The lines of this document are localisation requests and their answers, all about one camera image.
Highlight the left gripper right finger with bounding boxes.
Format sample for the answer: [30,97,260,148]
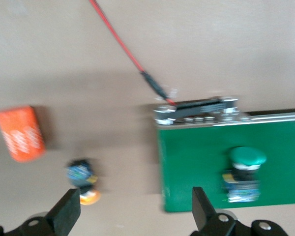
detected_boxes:
[190,186,238,236]

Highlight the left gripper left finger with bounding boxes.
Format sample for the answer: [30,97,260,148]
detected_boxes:
[6,188,81,236]

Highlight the yellow mushroom push button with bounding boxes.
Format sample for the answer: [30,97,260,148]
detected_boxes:
[65,158,101,206]

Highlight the green mushroom push button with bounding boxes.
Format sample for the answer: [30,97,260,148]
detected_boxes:
[221,147,267,204]

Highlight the orange cylinder printed 4680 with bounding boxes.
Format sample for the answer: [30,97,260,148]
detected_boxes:
[0,105,46,163]

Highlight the green conveyor belt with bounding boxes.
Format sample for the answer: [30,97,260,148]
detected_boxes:
[153,96,295,213]

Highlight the red black power cable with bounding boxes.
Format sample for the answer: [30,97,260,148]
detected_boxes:
[88,0,177,106]

